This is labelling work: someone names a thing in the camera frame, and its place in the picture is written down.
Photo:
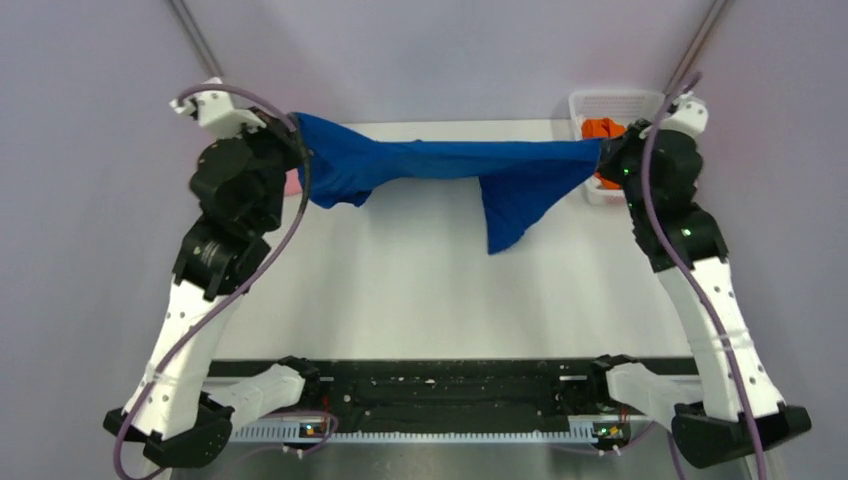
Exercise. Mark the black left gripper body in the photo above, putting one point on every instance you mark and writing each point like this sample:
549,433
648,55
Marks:
276,152

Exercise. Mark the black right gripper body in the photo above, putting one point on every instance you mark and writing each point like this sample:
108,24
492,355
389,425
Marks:
617,163

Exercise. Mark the blue printed t shirt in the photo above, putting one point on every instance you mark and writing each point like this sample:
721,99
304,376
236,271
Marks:
519,180

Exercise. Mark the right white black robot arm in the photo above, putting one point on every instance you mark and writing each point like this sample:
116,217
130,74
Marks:
736,410

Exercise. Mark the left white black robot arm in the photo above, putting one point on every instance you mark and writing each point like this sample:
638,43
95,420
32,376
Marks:
171,416

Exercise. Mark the white plastic laundry basket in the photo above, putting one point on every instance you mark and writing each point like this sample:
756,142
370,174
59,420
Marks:
605,113

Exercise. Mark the orange t shirt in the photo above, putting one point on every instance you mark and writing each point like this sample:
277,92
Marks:
602,128

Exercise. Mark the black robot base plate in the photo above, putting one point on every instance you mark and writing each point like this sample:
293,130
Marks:
460,396

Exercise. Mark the white slotted cable duct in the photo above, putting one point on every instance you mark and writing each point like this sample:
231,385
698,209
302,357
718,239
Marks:
277,431

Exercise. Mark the aluminium rail frame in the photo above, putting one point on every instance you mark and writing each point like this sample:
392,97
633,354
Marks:
650,459

